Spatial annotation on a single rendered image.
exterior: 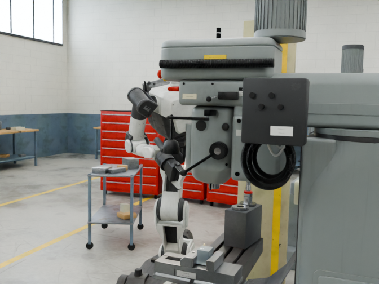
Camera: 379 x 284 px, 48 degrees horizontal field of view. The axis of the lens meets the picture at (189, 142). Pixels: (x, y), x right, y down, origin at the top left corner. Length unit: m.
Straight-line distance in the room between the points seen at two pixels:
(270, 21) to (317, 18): 9.28
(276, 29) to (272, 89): 0.36
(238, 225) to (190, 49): 0.95
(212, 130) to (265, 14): 0.48
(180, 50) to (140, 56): 10.43
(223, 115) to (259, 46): 0.30
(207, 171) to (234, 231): 0.57
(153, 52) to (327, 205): 10.65
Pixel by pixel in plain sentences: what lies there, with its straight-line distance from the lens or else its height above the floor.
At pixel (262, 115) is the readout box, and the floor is 1.61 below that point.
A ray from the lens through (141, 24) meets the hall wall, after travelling 12.25.
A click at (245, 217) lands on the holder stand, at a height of 1.07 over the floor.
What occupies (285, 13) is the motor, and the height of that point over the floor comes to 1.97.
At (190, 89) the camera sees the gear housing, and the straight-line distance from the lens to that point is 1.70.
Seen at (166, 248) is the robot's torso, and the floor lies 0.74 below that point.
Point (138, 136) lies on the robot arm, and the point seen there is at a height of 1.44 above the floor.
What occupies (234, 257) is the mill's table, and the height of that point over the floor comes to 0.91.
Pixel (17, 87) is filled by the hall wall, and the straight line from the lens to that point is 11.84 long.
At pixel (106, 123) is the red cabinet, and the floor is 1.24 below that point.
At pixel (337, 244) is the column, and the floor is 1.16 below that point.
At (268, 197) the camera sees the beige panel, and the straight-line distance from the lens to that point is 3.57.
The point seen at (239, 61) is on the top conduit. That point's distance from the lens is 1.60.
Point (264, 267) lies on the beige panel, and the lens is 3.74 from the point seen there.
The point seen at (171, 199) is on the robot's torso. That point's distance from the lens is 2.52.
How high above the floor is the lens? 1.65
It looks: 6 degrees down
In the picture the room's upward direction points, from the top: 1 degrees clockwise
